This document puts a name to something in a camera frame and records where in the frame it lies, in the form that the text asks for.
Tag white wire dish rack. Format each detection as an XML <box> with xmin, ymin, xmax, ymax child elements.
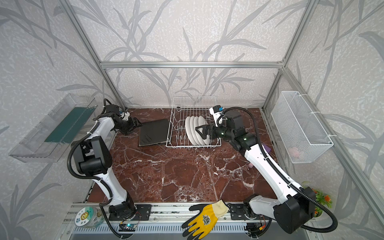
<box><xmin>166</xmin><ymin>96</ymin><xmax>222</xmax><ymax>149</ymax></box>

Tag white wire mesh wall basket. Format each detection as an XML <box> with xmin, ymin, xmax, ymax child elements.
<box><xmin>271</xmin><ymin>91</ymin><xmax>334</xmax><ymax>164</ymax></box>

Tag yellow black work glove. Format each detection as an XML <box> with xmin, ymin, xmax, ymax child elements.
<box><xmin>182</xmin><ymin>200</ymin><xmax>229</xmax><ymax>240</ymax></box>

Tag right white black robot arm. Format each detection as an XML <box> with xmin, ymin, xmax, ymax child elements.
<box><xmin>195</xmin><ymin>105</ymin><xmax>338</xmax><ymax>234</ymax></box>

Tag purple pink brush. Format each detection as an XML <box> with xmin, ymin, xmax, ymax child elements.
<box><xmin>262</xmin><ymin>144</ymin><xmax>272</xmax><ymax>155</ymax></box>

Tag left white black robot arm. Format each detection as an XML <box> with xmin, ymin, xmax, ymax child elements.
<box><xmin>67</xmin><ymin>99</ymin><xmax>143</xmax><ymax>219</ymax></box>

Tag clear acrylic wall shelf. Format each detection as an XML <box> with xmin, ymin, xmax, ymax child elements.
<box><xmin>9</xmin><ymin>94</ymin><xmax>98</xmax><ymax>163</ymax></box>

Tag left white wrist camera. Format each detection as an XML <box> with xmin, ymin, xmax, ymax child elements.
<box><xmin>120</xmin><ymin>112</ymin><xmax>130</xmax><ymax>121</ymax></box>

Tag green circuit board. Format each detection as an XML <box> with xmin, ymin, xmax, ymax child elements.
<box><xmin>119</xmin><ymin>222</ymin><xmax>139</xmax><ymax>233</ymax></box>

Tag aluminium mounting rail base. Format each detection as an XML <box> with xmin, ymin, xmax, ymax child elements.
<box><xmin>55</xmin><ymin>203</ymin><xmax>323</xmax><ymax>240</ymax></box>

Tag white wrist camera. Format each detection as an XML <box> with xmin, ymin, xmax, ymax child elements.
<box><xmin>209</xmin><ymin>105</ymin><xmax>224</xmax><ymax>127</ymax></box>
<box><xmin>120</xmin><ymin>112</ymin><xmax>130</xmax><ymax>121</ymax></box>

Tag pink object in basket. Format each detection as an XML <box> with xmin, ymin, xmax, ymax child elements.
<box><xmin>288</xmin><ymin>147</ymin><xmax>303</xmax><ymax>159</ymax></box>

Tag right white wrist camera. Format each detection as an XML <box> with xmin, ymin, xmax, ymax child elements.
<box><xmin>209</xmin><ymin>105</ymin><xmax>224</xmax><ymax>127</ymax></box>

